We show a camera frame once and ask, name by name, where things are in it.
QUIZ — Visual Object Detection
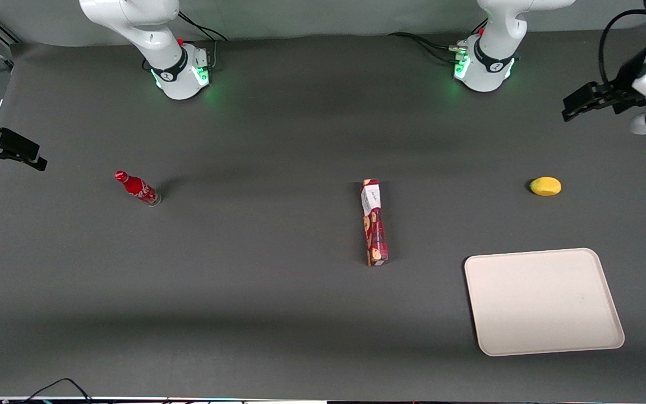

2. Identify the red cola bottle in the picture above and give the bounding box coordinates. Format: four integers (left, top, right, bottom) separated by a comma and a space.
114, 170, 162, 207

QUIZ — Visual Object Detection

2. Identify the black arm base cable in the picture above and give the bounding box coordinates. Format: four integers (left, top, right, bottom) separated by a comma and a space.
387, 31, 465, 66
177, 11, 229, 69

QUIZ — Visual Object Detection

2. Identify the red cookie box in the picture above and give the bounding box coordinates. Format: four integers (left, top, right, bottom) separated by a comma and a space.
361, 178, 389, 267

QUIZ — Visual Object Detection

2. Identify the yellow lemon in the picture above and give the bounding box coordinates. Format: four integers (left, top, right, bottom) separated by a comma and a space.
529, 177, 562, 197

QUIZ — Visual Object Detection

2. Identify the black right arm base cable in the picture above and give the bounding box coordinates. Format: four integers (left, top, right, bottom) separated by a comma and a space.
177, 11, 229, 69

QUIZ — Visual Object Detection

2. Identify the black left arm base cable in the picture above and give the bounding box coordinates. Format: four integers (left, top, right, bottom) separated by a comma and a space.
387, 31, 465, 66

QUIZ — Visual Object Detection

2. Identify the thin black cable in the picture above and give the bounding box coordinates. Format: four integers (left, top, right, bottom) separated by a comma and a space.
19, 378, 95, 404

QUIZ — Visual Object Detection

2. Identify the beige plastic tray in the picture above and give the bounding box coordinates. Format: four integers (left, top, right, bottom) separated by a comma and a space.
464, 248, 625, 357

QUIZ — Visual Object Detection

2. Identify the black left arm wrist cable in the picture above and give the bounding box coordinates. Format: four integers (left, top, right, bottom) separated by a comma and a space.
598, 8, 646, 86

